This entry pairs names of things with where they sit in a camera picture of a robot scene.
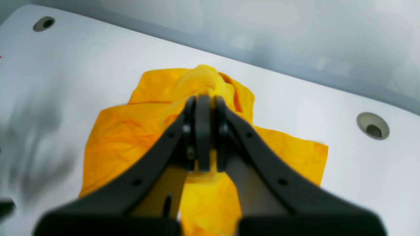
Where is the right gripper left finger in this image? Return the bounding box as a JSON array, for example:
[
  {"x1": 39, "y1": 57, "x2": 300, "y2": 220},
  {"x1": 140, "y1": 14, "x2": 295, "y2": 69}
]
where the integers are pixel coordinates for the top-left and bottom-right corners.
[{"x1": 34, "y1": 97, "x2": 196, "y2": 236}]

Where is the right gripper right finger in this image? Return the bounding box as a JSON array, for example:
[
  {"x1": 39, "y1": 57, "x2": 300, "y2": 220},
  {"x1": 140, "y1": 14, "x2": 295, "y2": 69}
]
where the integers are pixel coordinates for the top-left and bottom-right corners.
[{"x1": 213, "y1": 96, "x2": 387, "y2": 236}]

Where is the orange t-shirt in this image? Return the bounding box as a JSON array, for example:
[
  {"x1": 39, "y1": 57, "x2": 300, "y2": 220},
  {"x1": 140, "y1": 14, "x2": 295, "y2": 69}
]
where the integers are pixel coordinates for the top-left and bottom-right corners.
[{"x1": 79, "y1": 65, "x2": 329, "y2": 236}]

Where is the left table cable grommet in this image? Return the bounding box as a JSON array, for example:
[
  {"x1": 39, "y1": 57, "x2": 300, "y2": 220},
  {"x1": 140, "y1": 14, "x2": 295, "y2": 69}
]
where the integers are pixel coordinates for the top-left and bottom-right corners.
[{"x1": 356, "y1": 112, "x2": 390, "y2": 140}]

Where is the table cable grommet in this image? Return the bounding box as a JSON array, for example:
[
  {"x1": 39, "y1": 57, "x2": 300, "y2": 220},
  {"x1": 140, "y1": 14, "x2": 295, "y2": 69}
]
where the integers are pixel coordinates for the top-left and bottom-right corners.
[
  {"x1": 356, "y1": 112, "x2": 390, "y2": 140},
  {"x1": 32, "y1": 16, "x2": 55, "y2": 32}
]

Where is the right table cable grommet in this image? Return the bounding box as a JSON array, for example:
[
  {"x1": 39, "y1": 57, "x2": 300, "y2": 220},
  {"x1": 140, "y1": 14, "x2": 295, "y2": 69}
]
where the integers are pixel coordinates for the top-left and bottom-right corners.
[{"x1": 32, "y1": 16, "x2": 55, "y2": 32}]

